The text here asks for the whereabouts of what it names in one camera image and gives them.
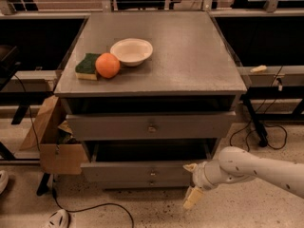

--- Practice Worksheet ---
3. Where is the orange fruit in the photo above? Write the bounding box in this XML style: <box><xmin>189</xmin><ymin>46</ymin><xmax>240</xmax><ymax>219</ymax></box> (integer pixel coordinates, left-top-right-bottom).
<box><xmin>95</xmin><ymin>53</ymin><xmax>120</xmax><ymax>79</ymax></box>

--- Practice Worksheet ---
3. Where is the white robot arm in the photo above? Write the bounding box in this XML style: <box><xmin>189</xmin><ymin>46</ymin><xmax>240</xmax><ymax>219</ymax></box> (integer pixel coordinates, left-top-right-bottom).
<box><xmin>183</xmin><ymin>146</ymin><xmax>304</xmax><ymax>210</ymax></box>

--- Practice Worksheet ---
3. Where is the grey wooden drawer cabinet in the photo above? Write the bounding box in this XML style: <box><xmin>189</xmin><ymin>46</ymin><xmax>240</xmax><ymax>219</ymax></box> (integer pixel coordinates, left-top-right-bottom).
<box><xmin>53</xmin><ymin>10</ymin><xmax>248</xmax><ymax>190</ymax></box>

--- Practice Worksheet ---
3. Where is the green yellow sponge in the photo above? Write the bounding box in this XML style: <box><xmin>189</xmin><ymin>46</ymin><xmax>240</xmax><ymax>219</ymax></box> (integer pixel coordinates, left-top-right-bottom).
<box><xmin>75</xmin><ymin>53</ymin><xmax>99</xmax><ymax>81</ymax></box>

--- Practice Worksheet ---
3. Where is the black table leg right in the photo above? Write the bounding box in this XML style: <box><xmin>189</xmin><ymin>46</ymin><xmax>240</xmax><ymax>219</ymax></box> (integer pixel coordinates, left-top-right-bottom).
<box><xmin>241</xmin><ymin>95</ymin><xmax>268</xmax><ymax>147</ymax></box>

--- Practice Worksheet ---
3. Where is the yellow foam piece on rail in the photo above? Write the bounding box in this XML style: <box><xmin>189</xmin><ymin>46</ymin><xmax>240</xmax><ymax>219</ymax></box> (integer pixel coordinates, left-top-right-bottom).
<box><xmin>250</xmin><ymin>65</ymin><xmax>267</xmax><ymax>73</ymax></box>

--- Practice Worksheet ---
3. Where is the brown cardboard box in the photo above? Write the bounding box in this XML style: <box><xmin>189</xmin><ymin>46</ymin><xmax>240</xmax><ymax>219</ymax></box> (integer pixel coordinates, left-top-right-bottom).
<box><xmin>20</xmin><ymin>96</ymin><xmax>88</xmax><ymax>175</ymax></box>

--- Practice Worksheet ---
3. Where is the grey bottom drawer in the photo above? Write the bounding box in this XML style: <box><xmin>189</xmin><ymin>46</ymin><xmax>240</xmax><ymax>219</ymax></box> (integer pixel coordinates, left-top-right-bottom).
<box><xmin>101</xmin><ymin>180</ymin><xmax>191</xmax><ymax>189</ymax></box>

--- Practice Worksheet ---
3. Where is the white ceramic bowl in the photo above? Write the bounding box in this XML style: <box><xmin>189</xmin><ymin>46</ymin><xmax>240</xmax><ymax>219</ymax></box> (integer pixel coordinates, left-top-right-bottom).
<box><xmin>110</xmin><ymin>38</ymin><xmax>153</xmax><ymax>67</ymax></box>

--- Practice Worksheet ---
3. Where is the white shoe bottom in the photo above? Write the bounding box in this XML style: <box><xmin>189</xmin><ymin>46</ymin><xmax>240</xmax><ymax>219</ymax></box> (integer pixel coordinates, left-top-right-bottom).
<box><xmin>41</xmin><ymin>209</ymin><xmax>69</xmax><ymax>228</ymax></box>

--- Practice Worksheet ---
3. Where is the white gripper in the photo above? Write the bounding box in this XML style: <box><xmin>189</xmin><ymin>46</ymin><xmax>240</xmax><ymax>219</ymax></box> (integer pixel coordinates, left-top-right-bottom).
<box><xmin>183</xmin><ymin>161</ymin><xmax>211</xmax><ymax>210</ymax></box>

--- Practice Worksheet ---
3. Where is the black floor cable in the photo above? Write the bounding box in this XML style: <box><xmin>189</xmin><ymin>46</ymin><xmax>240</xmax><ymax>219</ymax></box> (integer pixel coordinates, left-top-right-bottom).
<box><xmin>12</xmin><ymin>74</ymin><xmax>135</xmax><ymax>228</ymax></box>
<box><xmin>228</xmin><ymin>66</ymin><xmax>289</xmax><ymax>154</ymax></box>

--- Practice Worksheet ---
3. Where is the grey drawer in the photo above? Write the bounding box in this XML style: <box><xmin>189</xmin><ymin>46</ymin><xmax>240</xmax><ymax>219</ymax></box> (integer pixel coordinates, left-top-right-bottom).
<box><xmin>66</xmin><ymin>111</ymin><xmax>236</xmax><ymax>141</ymax></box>
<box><xmin>101</xmin><ymin>180</ymin><xmax>191</xmax><ymax>189</ymax></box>
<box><xmin>81</xmin><ymin>140</ymin><xmax>211</xmax><ymax>182</ymax></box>

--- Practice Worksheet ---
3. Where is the white shoe far left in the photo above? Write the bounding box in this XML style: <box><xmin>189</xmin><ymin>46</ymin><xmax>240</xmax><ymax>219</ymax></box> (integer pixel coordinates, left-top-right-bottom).
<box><xmin>0</xmin><ymin>170</ymin><xmax>9</xmax><ymax>194</ymax></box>

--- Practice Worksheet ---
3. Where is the grey top drawer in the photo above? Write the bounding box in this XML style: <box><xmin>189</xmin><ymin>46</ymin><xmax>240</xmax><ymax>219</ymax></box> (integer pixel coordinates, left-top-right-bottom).
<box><xmin>66</xmin><ymin>111</ymin><xmax>236</xmax><ymax>141</ymax></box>

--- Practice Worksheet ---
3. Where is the black floor cable left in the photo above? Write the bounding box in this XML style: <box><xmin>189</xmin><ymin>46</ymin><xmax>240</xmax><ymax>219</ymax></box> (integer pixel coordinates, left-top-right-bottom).
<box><xmin>12</xmin><ymin>74</ymin><xmax>135</xmax><ymax>228</ymax></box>

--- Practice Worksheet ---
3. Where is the white shoe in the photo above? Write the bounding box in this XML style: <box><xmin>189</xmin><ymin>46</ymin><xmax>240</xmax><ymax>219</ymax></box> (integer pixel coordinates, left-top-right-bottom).
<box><xmin>0</xmin><ymin>170</ymin><xmax>9</xmax><ymax>194</ymax></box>
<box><xmin>41</xmin><ymin>209</ymin><xmax>69</xmax><ymax>228</ymax></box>

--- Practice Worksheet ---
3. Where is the black floor cable right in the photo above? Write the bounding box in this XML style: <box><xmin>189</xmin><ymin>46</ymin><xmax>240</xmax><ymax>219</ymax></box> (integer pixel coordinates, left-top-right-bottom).
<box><xmin>228</xmin><ymin>66</ymin><xmax>289</xmax><ymax>154</ymax></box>

